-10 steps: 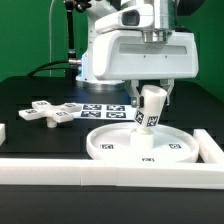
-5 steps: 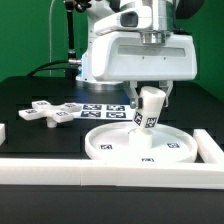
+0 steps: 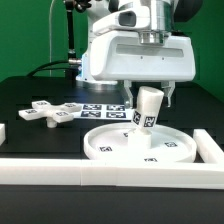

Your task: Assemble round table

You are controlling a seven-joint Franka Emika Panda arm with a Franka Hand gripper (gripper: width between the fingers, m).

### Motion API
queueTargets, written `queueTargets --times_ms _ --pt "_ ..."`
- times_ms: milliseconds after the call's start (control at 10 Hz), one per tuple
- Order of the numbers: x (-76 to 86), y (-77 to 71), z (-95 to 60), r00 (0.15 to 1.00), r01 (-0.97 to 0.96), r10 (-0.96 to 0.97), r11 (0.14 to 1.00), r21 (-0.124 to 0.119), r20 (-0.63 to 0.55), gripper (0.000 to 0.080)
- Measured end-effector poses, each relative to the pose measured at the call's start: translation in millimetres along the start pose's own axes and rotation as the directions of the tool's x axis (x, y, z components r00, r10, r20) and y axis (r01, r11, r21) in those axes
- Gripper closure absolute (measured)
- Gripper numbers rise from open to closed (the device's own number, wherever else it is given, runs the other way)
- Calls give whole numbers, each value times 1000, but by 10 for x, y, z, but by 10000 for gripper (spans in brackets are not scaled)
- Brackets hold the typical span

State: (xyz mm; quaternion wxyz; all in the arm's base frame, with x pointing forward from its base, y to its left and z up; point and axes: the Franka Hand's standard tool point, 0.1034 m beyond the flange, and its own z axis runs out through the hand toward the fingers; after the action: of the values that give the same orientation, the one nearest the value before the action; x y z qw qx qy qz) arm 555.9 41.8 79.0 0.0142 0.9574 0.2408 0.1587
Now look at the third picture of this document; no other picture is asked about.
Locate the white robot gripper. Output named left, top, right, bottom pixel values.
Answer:
left=89, top=31, right=196, bottom=108

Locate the white round table top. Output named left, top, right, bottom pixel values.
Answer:
left=84, top=122, right=197, bottom=163

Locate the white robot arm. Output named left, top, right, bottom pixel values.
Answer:
left=78, top=0, right=203, bottom=108

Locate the white marker sheet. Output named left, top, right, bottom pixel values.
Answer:
left=73, top=104, right=133, bottom=120

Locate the white right fence bar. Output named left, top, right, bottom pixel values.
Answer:
left=193, top=129, right=224, bottom=165

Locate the white fence bar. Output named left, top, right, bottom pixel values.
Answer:
left=193, top=129, right=224, bottom=165
left=0, top=158, right=224, bottom=189

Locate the white cross-shaped table base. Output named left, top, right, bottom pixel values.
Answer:
left=18, top=100, right=82, bottom=128

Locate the white left fence block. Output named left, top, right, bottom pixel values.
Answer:
left=0, top=123, right=6, bottom=146

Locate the white front fence bar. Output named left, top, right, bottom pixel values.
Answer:
left=0, top=158, right=224, bottom=189

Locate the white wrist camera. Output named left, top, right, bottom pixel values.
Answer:
left=93, top=6, right=150, bottom=35

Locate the grey thin cable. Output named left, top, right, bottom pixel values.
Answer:
left=48, top=0, right=58, bottom=78

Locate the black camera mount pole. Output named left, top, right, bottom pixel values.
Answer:
left=63, top=0, right=91, bottom=65

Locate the black cable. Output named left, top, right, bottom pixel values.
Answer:
left=27, top=59, right=82, bottom=78

